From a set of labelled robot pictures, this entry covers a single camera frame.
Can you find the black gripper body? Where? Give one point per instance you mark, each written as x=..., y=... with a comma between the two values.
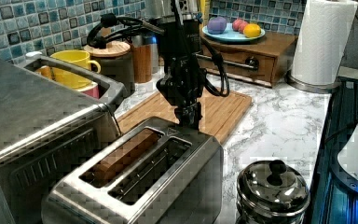
x=178, y=47

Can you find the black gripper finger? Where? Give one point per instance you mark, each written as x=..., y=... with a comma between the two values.
x=189, y=116

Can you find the bread slice in toaster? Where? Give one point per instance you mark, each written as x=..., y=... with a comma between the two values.
x=114, y=163

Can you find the silver two-slot toaster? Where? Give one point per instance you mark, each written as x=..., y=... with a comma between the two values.
x=176, y=181

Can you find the stainless steel toaster oven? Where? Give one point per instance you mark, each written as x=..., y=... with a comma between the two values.
x=46, y=131

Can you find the wooden cutting board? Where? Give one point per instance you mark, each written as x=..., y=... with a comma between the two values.
x=220, y=115

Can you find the brown wooden utensil cup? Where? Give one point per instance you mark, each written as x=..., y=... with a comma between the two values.
x=141, y=57

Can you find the light blue plate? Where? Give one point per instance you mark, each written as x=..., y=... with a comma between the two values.
x=230, y=36

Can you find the purple toy fruit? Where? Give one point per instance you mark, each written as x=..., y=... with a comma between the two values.
x=217, y=25

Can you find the canister with wooden lid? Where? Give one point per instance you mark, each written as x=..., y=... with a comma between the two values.
x=116, y=63

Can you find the wooden drawer box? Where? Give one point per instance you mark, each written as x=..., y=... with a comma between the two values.
x=263, y=61

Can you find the red toy fruit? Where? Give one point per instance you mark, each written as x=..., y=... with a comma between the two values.
x=236, y=24

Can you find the red toy strawberry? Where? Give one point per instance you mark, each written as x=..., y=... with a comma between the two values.
x=242, y=26

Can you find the yellow toy lemon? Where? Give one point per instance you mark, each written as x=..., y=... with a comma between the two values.
x=251, y=30

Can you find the yellow mug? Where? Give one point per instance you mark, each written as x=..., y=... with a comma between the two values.
x=76, y=58

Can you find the shiny steel lidded pot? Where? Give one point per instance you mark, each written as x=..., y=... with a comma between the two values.
x=271, y=192

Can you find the white paper towel roll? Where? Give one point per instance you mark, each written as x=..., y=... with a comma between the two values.
x=322, y=38

